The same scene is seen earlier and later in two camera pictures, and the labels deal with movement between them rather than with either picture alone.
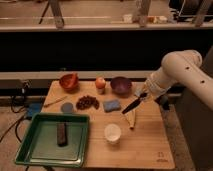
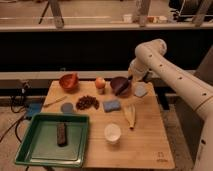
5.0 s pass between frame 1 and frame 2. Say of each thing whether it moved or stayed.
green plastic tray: stayed
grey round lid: stayed
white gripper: moved
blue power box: stayed
